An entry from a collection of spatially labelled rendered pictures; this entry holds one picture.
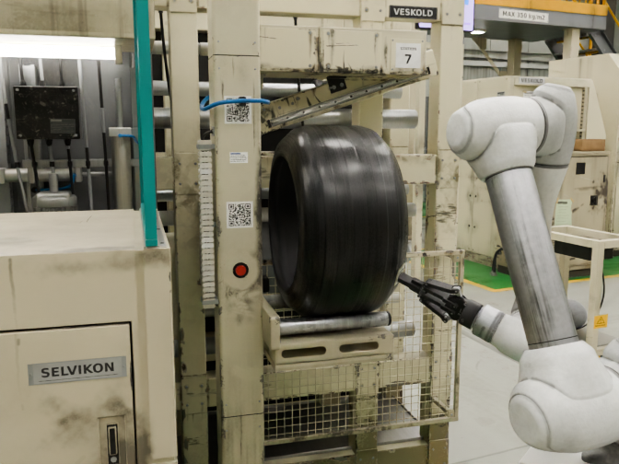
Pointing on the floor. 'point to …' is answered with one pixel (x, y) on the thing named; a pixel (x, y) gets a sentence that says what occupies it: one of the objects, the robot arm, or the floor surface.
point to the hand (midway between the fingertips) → (411, 283)
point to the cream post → (246, 345)
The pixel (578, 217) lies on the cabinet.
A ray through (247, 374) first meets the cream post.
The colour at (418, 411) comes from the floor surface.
